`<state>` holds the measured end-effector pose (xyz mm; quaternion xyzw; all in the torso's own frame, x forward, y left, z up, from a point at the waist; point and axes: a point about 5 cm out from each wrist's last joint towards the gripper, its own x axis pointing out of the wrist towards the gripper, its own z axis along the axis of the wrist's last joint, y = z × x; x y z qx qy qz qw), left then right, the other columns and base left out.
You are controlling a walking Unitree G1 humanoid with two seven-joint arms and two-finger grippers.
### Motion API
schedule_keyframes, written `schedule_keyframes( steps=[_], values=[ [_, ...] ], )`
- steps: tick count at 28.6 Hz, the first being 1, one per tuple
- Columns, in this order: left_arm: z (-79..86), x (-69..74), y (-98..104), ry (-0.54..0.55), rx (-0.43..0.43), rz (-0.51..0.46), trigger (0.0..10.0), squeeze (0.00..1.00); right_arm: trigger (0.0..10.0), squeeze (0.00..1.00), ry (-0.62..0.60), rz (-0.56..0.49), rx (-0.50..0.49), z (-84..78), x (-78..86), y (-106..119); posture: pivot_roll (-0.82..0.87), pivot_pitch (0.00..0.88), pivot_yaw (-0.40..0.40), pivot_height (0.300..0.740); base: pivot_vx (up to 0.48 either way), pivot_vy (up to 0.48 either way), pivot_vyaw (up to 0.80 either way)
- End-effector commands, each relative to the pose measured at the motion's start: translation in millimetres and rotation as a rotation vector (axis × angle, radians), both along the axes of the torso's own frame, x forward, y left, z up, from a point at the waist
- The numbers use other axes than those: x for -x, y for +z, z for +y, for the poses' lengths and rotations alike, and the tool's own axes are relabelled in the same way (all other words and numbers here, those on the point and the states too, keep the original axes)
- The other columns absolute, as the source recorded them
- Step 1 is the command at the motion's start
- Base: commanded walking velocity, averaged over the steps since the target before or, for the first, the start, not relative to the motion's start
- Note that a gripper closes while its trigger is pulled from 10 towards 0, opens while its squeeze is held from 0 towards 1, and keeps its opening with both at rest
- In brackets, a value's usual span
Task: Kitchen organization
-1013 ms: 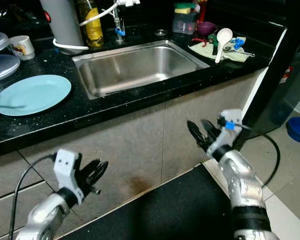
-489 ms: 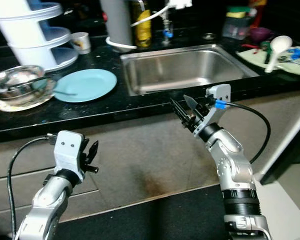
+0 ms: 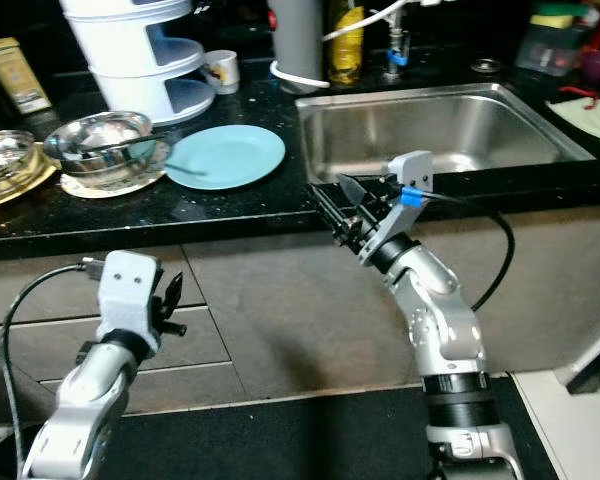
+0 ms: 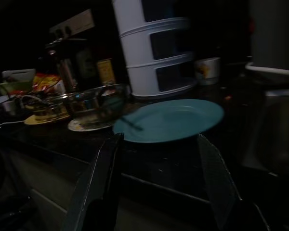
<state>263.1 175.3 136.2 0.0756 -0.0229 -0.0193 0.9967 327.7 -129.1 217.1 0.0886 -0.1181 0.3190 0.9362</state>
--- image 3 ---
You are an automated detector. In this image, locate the yellow tea tin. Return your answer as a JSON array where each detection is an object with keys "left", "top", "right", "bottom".
[{"left": 0, "top": 38, "right": 53, "bottom": 116}]

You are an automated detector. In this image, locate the red utensil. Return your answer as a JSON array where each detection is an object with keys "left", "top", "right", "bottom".
[{"left": 558, "top": 84, "right": 600, "bottom": 103}]

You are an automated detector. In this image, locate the cream patterned plate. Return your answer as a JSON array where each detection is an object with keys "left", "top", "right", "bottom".
[{"left": 62, "top": 170, "right": 171, "bottom": 199}]

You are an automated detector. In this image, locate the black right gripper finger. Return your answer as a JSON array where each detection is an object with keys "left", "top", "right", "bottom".
[
  {"left": 310, "top": 182, "right": 351, "bottom": 246},
  {"left": 332, "top": 172, "right": 371, "bottom": 211}
]

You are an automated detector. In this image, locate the white cloth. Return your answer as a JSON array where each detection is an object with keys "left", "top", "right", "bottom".
[{"left": 547, "top": 90, "right": 600, "bottom": 146}]

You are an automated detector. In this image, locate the yellow oil bottle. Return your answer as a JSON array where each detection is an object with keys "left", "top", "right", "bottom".
[{"left": 325, "top": 0, "right": 366, "bottom": 86}]

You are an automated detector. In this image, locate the white tiered plastic rack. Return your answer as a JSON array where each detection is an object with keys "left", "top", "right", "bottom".
[{"left": 60, "top": 0, "right": 213, "bottom": 126}]

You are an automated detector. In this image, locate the wide stainless steel bowl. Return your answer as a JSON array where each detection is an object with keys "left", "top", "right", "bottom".
[{"left": 43, "top": 111, "right": 171, "bottom": 191}]

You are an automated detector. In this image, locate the steel bowl holding utensils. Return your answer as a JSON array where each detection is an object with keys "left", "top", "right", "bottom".
[{"left": 0, "top": 130, "right": 36, "bottom": 186}]

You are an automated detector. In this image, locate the stainless steel sink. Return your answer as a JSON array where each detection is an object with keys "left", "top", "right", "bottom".
[{"left": 295, "top": 82, "right": 596, "bottom": 186}]

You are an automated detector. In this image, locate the metal faucet with blue tape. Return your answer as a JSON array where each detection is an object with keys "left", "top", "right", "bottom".
[{"left": 380, "top": 20, "right": 413, "bottom": 79}]

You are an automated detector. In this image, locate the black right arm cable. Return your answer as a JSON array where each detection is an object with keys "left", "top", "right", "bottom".
[{"left": 415, "top": 188, "right": 517, "bottom": 311}]

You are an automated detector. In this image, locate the small white printed mug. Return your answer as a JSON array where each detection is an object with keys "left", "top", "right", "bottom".
[{"left": 202, "top": 50, "right": 239, "bottom": 96}]

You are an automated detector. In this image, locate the thin black rod utensil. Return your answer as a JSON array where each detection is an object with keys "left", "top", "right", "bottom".
[{"left": 75, "top": 133, "right": 173, "bottom": 159}]

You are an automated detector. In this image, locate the metal spoon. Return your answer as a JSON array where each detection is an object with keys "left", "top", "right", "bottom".
[{"left": 162, "top": 158, "right": 209, "bottom": 179}]

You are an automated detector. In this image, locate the black floor mat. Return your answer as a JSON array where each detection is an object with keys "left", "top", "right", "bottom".
[{"left": 130, "top": 385, "right": 531, "bottom": 480}]

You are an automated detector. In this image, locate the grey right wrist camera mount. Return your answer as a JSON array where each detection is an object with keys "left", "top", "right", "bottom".
[{"left": 358, "top": 150, "right": 436, "bottom": 266}]

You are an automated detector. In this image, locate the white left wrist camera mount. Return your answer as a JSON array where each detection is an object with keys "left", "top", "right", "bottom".
[{"left": 95, "top": 250, "right": 163, "bottom": 341}]

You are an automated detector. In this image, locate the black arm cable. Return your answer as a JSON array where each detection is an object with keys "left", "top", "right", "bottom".
[
  {"left": 0, "top": 258, "right": 106, "bottom": 480},
  {"left": 415, "top": 188, "right": 517, "bottom": 311}
]

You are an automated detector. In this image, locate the grey cylindrical appliance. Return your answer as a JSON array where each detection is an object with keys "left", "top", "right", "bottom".
[{"left": 270, "top": 0, "right": 326, "bottom": 86}]

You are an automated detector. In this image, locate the white power cable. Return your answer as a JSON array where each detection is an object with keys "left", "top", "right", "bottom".
[{"left": 270, "top": 0, "right": 431, "bottom": 96}]

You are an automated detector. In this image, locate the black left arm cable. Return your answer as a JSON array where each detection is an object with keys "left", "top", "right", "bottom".
[{"left": 0, "top": 258, "right": 106, "bottom": 480}]

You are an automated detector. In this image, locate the clear container with sponges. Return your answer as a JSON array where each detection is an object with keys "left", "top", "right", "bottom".
[{"left": 515, "top": 3, "right": 596, "bottom": 76}]

